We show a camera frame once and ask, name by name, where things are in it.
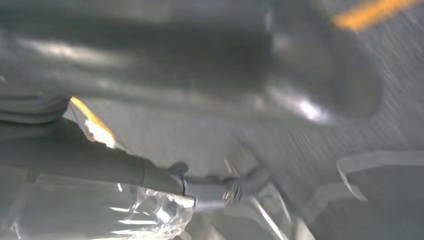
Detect yellow floor tape square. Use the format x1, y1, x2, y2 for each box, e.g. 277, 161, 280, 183
68, 96, 117, 149

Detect yellow floor tape strip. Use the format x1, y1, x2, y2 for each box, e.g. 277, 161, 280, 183
332, 0, 422, 33

